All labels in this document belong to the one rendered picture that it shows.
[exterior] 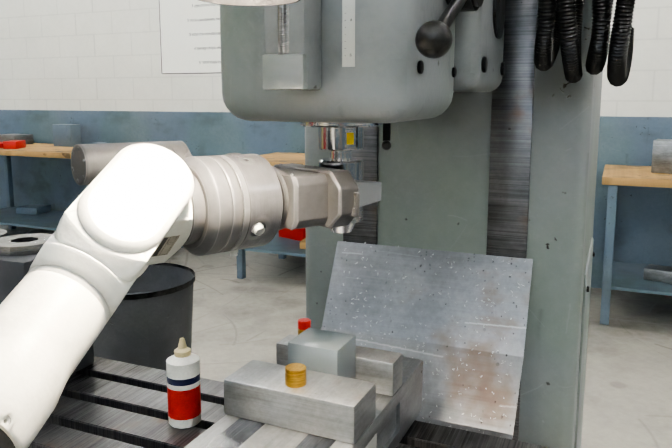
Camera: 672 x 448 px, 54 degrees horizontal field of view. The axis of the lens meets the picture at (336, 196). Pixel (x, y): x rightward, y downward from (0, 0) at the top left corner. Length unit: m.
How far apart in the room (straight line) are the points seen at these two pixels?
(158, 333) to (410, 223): 1.65
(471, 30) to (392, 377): 0.39
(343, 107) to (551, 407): 0.67
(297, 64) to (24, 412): 0.33
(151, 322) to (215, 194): 2.00
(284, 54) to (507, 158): 0.52
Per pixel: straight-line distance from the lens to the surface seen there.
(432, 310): 1.04
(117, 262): 0.48
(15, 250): 1.00
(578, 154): 1.01
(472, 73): 0.76
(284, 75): 0.57
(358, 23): 0.59
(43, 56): 7.08
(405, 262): 1.07
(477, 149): 1.03
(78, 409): 0.96
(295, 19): 0.57
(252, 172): 0.58
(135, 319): 2.53
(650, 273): 4.41
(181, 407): 0.86
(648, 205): 4.88
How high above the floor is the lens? 1.33
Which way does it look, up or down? 9 degrees down
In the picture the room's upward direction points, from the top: straight up
